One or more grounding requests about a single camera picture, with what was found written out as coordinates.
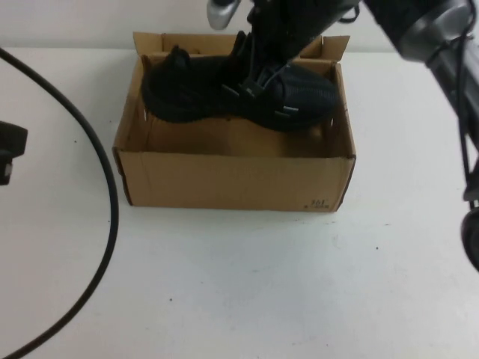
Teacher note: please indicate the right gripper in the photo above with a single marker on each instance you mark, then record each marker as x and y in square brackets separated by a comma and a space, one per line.
[295, 22]

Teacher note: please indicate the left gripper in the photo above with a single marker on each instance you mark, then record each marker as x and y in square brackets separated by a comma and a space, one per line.
[13, 138]

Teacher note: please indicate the black mesh sneaker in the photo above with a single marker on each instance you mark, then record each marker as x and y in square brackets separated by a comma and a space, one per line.
[194, 89]

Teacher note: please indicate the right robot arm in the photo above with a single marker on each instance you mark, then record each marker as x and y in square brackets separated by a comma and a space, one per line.
[430, 30]

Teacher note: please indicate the brown cardboard shoe box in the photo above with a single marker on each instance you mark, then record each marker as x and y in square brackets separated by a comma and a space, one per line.
[224, 179]

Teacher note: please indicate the right wrist camera black silver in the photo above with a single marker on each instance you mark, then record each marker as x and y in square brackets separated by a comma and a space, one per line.
[221, 15]

